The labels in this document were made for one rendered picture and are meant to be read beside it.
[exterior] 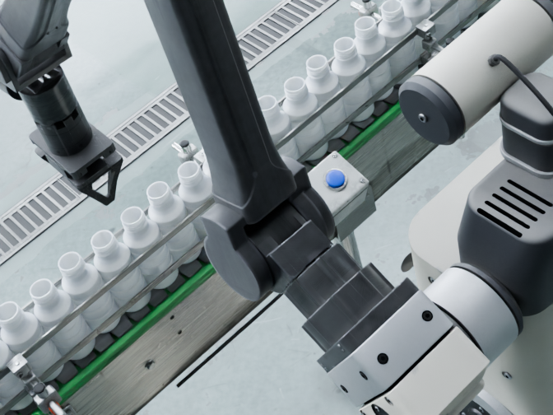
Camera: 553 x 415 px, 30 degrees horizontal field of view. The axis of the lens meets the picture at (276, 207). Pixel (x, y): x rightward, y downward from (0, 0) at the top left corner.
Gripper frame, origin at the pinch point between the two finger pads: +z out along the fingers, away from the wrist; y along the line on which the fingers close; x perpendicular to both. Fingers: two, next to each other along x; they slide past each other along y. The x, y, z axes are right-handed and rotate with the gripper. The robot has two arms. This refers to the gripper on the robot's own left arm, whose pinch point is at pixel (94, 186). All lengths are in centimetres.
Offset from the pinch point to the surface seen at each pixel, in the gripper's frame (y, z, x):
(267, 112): -13.1, 24.2, 35.6
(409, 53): -11, 33, 66
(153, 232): -11.3, 27.8, 8.5
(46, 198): -149, 143, 27
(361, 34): -14, 25, 59
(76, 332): -10.3, 33.6, -10.2
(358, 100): -11, 34, 53
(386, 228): -53, 141, 87
